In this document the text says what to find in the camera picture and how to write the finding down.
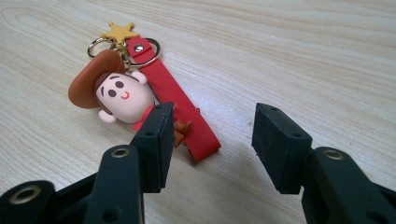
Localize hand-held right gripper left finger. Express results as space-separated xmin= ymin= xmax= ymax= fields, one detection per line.
xmin=83 ymin=102 xmax=176 ymax=224

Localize red clamp with grey handle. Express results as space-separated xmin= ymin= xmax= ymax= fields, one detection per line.
xmin=67 ymin=21 xmax=222 ymax=163

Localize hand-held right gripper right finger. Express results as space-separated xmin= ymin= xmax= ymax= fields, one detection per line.
xmin=251 ymin=102 xmax=396 ymax=224

